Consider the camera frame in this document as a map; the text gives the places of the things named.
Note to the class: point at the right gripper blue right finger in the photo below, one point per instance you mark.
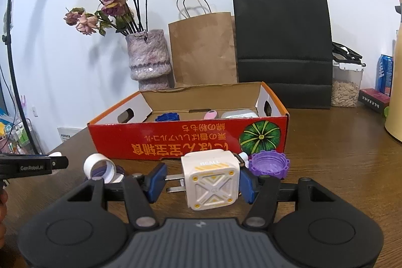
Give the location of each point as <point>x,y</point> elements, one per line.
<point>264,193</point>

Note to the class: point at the purple toothed plastic lid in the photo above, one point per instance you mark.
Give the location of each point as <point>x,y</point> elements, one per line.
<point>269,163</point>

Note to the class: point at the white cube charger plug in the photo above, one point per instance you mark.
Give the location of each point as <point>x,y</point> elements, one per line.
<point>209,178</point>

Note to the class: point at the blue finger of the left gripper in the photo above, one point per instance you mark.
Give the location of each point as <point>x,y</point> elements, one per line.
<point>31,165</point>

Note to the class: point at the clear seed container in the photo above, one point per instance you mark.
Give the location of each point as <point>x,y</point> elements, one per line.
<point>347,75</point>

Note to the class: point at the white tape roll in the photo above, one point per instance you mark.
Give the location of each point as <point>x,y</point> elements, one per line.
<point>98,165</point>

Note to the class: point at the white remote control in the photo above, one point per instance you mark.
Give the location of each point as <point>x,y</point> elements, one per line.
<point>246,113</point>

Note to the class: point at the white spray bottle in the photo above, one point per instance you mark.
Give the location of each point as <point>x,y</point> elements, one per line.
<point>243,159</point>

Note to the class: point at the black paper bag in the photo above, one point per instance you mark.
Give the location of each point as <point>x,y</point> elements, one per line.
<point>288,45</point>

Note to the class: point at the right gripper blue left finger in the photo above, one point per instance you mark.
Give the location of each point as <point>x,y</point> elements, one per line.
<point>137,192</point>

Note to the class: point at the blue toothed plastic lid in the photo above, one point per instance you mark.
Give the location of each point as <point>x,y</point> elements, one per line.
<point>167,117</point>

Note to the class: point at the yellow thermos jug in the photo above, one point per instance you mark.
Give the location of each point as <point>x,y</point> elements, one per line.
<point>393,124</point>

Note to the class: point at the red cardboard box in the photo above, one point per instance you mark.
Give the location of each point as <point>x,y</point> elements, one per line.
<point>128,129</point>

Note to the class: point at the dark red small box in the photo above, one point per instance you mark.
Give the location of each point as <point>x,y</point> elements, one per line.
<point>373,99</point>

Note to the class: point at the brown paper bag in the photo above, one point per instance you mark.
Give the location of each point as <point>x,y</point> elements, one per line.
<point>202,45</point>

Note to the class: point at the wire storage rack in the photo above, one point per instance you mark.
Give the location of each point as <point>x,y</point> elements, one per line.
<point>14,139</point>

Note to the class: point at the pink marbled ceramic vase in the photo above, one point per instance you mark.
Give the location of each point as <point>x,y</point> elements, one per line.
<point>149,59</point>

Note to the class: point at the blue drink can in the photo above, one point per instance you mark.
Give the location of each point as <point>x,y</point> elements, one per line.
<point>384,74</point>

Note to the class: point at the pink pet grooming brush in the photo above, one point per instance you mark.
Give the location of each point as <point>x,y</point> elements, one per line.
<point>211,115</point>

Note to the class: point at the person left hand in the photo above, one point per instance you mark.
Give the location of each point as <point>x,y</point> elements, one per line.
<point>3,213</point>

